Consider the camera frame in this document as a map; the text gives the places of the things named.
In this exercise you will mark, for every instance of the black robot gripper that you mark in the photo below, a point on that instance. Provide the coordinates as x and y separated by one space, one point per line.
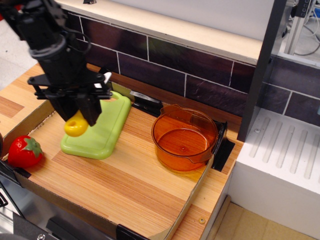
66 75

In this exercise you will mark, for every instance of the yellow handled white toy knife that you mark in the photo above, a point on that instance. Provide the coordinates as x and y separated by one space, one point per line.
77 125

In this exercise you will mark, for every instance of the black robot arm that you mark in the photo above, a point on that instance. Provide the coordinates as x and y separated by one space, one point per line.
39 23

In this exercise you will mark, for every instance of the green plastic cutting board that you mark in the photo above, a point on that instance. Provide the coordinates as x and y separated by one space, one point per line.
99 141

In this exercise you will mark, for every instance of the cardboard fence with black tape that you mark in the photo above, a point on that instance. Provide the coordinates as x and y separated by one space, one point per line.
129 190

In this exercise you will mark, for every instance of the red toy strawberry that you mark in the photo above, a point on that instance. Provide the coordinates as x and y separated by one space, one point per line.
24 152

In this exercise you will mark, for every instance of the orange transparent plastic pot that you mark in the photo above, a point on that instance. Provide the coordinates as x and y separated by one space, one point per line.
183 138

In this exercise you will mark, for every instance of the dark tiled backsplash shelf unit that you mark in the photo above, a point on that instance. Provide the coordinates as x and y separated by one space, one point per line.
232 73

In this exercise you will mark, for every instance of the white toy sink drainboard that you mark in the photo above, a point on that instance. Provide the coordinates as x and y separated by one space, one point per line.
277 172

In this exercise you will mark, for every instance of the aluminium frame with cables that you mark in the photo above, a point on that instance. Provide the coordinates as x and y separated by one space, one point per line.
302 34

